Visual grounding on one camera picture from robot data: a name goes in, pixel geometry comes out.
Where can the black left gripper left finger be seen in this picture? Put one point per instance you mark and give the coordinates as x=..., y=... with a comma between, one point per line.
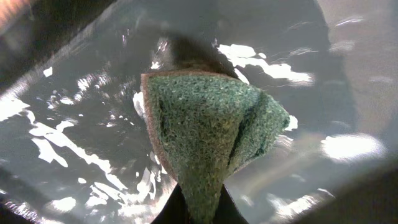
x=175, y=210

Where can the black water tray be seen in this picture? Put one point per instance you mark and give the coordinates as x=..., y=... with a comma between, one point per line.
x=74, y=146

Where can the green scouring sponge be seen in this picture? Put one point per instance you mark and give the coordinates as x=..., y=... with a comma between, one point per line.
x=206, y=126

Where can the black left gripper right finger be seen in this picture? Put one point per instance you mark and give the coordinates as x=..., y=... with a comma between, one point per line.
x=227, y=212

